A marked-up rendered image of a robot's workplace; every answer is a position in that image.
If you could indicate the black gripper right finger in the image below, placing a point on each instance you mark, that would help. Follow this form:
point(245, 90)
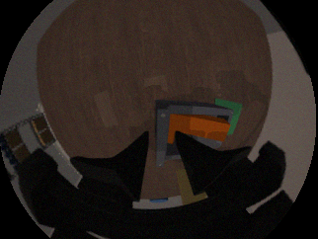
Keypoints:
point(203, 164)

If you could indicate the orange l-shaped part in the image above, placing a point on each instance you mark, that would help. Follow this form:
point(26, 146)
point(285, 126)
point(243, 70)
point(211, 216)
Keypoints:
point(199, 125)

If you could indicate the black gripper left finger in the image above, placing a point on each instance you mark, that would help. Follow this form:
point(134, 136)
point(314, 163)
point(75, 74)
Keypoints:
point(125, 170)

